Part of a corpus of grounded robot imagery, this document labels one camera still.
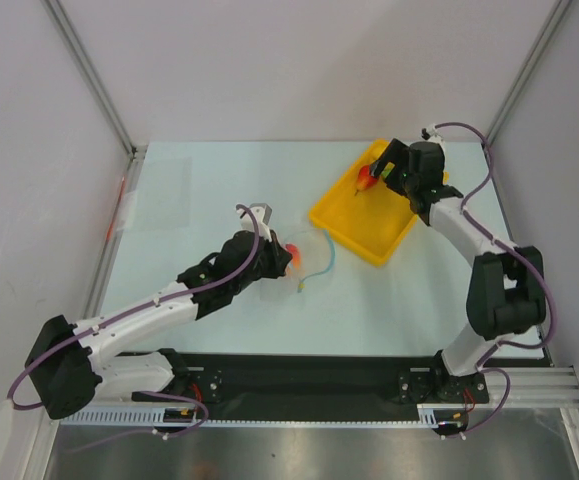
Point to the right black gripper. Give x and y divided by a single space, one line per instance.
394 160

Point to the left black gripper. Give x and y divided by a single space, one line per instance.
279 257

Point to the peach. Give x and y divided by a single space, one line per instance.
294 251

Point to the red pear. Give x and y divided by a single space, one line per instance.
364 180

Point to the clear zip top bag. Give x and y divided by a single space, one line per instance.
318 256

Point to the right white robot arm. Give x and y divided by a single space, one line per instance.
505 297

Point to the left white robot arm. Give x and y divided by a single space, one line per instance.
71 364

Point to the yellow apple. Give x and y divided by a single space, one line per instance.
377 150

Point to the yellow plastic tray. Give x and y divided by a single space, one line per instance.
373 223

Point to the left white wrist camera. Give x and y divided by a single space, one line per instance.
255 214

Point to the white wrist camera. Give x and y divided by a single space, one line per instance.
431 134
255 214

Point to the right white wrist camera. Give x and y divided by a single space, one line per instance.
431 134

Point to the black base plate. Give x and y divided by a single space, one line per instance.
295 388

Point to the white cable duct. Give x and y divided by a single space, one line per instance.
178 417

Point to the right aluminium corner post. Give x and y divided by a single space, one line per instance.
528 68

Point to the aluminium corner post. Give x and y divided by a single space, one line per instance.
71 39
528 68

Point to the left aluminium corner post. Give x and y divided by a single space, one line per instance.
71 39

